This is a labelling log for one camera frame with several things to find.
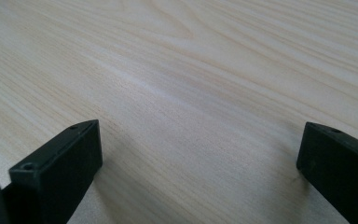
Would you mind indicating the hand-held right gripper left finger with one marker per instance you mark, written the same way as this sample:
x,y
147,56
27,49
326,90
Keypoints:
x,y
59,174

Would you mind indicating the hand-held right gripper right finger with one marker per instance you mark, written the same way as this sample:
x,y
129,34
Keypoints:
x,y
341,168

